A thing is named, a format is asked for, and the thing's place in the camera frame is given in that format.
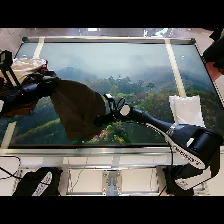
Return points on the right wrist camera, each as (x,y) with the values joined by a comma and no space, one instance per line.
(109,99)

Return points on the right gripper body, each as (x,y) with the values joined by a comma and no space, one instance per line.
(106,119)

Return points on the dark brown T-shirt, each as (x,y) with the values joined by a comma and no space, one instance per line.
(80,110)

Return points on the silver frame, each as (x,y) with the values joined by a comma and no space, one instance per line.
(111,182)

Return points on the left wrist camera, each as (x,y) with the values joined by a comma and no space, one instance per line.
(6,58)

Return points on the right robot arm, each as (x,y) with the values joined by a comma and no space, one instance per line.
(186,136)

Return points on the white garment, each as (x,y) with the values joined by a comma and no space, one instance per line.
(186,110)

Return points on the cream garment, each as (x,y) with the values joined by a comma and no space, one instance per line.
(25,66)

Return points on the red-brown garment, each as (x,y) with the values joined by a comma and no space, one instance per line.
(18,109)

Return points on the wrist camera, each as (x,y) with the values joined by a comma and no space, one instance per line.
(6,58)
(109,99)

